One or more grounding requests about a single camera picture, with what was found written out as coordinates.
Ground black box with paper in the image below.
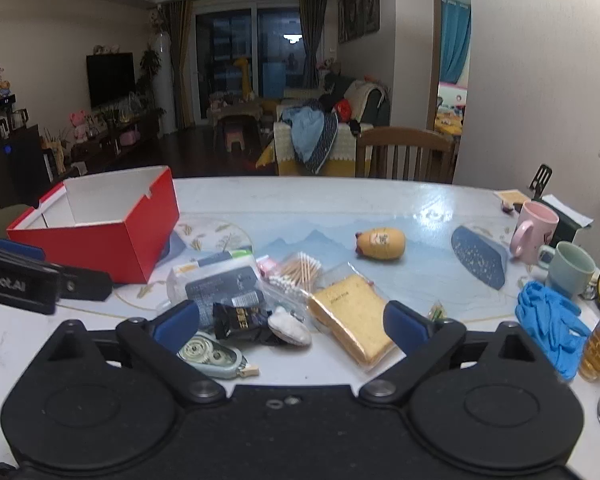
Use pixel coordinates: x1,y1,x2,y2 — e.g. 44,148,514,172
529,194,594,249

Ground glass of tea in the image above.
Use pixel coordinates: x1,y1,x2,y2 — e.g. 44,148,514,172
577,285,600,382

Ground yellow squishy toy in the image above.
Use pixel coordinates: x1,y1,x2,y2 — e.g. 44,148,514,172
355,227,407,262

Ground pink plush toy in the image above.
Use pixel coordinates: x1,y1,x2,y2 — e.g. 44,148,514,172
69,109,89,142

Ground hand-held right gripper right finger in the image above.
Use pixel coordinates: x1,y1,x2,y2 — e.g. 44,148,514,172
359,300,541,405

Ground blue curtain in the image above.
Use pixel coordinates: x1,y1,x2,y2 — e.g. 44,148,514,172
439,0,472,84

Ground small low table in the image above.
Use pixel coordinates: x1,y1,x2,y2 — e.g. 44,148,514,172
206,99,264,152

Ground black television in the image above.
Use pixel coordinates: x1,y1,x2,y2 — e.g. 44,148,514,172
85,52,135,109

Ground black spatula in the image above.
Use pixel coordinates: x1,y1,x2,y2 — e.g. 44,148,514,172
528,163,554,201

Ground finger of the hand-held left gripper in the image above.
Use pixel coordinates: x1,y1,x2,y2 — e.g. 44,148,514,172
56,265,114,303
0,237,46,262

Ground wooden chair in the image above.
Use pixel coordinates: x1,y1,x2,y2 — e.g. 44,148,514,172
354,127,457,184

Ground dark tv cabinet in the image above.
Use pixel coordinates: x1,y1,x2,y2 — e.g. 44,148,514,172
42,107,167,173

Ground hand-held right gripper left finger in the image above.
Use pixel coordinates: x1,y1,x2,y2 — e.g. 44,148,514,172
45,300,226,405

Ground bagged toast slice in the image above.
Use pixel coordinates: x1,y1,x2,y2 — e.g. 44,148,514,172
306,274,402,372

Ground yellow giraffe toy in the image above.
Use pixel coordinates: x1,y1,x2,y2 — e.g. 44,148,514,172
233,57,255,101

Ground white plush brooch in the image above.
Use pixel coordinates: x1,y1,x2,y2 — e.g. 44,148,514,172
267,307,313,347

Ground black water dispenser cabinet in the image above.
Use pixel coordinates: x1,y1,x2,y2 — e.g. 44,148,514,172
0,105,52,206

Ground wet wipes pack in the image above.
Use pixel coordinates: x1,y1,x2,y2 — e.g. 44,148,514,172
166,250,267,313

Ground black sachet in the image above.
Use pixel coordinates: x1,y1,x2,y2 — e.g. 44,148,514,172
212,302,275,342

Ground dark framed wall pictures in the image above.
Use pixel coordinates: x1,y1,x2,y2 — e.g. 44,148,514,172
337,0,381,44

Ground blue jacket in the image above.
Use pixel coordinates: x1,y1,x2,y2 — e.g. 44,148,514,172
281,105,339,174

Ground pink mug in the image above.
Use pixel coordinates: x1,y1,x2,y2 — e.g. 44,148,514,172
509,200,560,265

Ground white standing air conditioner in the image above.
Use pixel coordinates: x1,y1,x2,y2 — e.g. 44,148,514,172
152,30,177,136

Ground correction tape dispenser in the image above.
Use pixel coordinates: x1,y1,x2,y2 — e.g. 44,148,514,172
176,335,262,380

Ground yellow coaster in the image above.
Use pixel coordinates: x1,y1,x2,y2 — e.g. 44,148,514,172
493,188,531,206

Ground cotton swabs pack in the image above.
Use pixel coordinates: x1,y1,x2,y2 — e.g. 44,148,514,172
260,252,327,308

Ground pale green mug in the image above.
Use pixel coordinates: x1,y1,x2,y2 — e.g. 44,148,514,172
537,241,597,297

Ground blue rubber gloves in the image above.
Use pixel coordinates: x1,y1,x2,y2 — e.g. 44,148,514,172
514,280,594,381

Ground grey brown curtain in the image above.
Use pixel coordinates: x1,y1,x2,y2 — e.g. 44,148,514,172
298,0,329,90
162,0,196,131

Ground sofa with knitted cover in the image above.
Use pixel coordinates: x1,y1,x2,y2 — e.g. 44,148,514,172
274,76,392,177

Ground red cardboard box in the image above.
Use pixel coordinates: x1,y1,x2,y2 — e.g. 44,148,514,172
6,165,181,285

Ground green chair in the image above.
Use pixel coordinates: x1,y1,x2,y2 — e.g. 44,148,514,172
0,203,32,239

